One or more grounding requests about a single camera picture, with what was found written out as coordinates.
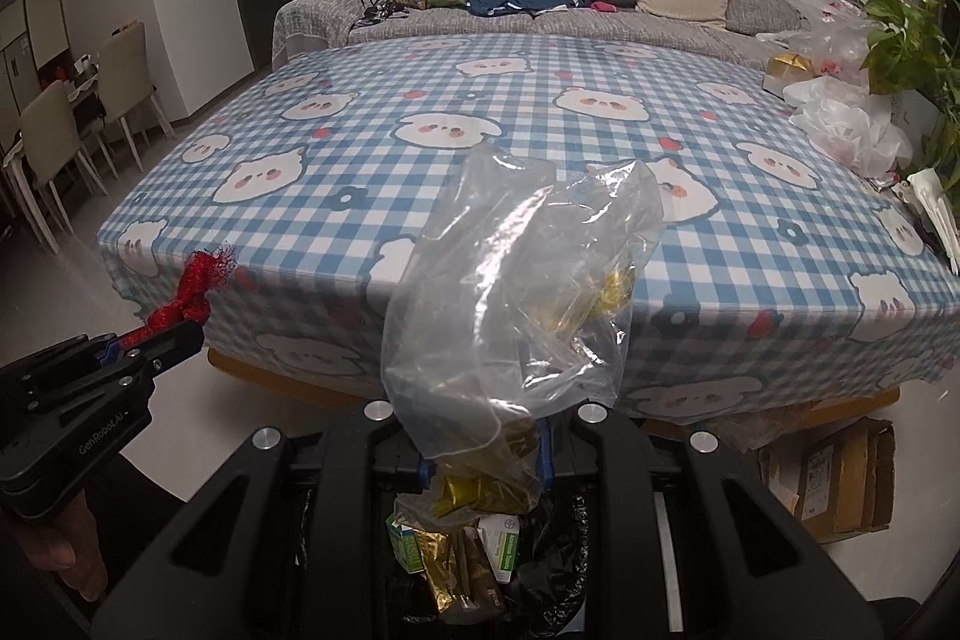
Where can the gold box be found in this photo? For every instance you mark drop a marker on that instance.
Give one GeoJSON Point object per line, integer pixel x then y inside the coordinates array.
{"type": "Point", "coordinates": [787, 70]}

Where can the white plastic bag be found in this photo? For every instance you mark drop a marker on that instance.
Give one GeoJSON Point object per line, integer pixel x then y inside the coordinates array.
{"type": "Point", "coordinates": [847, 123]}

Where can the red mesh net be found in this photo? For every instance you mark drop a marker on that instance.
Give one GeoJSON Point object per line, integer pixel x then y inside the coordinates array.
{"type": "Point", "coordinates": [191, 287]}

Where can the clear bag with gold wrappers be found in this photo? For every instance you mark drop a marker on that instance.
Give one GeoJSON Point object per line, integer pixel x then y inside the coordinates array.
{"type": "Point", "coordinates": [525, 280]}

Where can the trash bin with black bag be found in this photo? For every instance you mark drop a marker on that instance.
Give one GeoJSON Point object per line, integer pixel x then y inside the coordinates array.
{"type": "Point", "coordinates": [547, 580]}

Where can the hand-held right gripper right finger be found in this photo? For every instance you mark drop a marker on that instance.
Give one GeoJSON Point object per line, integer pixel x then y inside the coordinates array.
{"type": "Point", "coordinates": [600, 452]}

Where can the beige dining chair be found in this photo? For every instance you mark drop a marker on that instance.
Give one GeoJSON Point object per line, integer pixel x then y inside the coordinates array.
{"type": "Point", "coordinates": [49, 153]}
{"type": "Point", "coordinates": [124, 78]}

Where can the cardboard box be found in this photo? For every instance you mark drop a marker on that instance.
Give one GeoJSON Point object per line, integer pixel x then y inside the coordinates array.
{"type": "Point", "coordinates": [840, 482]}

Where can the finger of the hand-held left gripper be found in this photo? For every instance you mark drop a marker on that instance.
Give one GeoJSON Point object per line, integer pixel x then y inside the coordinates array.
{"type": "Point", "coordinates": [169, 344]}
{"type": "Point", "coordinates": [109, 351]}

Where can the person's left hand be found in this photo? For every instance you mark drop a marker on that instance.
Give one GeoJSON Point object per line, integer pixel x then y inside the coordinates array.
{"type": "Point", "coordinates": [41, 546]}

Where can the dining table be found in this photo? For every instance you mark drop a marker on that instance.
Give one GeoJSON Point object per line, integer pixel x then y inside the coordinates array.
{"type": "Point", "coordinates": [79, 81]}

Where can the green potted plant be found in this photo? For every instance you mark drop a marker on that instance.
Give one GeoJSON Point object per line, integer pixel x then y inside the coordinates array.
{"type": "Point", "coordinates": [915, 48]}

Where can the blue checked bear tablecloth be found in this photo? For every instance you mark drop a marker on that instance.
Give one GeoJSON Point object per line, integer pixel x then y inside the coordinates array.
{"type": "Point", "coordinates": [450, 85]}

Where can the pink cloth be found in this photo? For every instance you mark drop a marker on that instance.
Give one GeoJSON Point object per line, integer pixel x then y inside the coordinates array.
{"type": "Point", "coordinates": [602, 5]}

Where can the gold foil bag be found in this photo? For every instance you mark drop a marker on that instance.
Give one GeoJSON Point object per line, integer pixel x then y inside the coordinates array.
{"type": "Point", "coordinates": [442, 572]}

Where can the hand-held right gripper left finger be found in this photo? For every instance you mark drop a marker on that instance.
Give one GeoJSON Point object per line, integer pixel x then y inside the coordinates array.
{"type": "Point", "coordinates": [360, 452]}

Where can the clear crumpled plastic bag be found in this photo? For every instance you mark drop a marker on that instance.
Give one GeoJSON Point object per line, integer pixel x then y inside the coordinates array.
{"type": "Point", "coordinates": [825, 29]}

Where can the white cabinet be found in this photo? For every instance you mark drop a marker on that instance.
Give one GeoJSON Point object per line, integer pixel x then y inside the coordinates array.
{"type": "Point", "coordinates": [41, 18]}

